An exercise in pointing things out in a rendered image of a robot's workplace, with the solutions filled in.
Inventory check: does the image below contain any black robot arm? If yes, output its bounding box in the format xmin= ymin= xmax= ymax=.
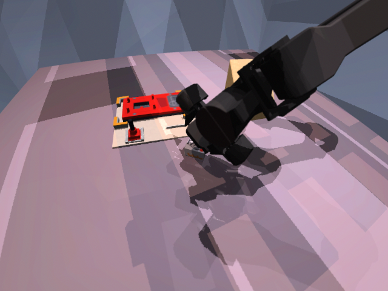
xmin=186 ymin=0 xmax=388 ymax=155

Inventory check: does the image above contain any white box with black markings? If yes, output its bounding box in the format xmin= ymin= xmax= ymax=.
xmin=184 ymin=139 xmax=205 ymax=160

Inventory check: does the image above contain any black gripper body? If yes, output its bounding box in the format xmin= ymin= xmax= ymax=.
xmin=176 ymin=84 xmax=253 ymax=166

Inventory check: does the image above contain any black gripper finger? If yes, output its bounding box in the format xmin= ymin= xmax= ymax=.
xmin=179 ymin=106 xmax=197 ymax=126
xmin=215 ymin=146 xmax=230 ymax=162

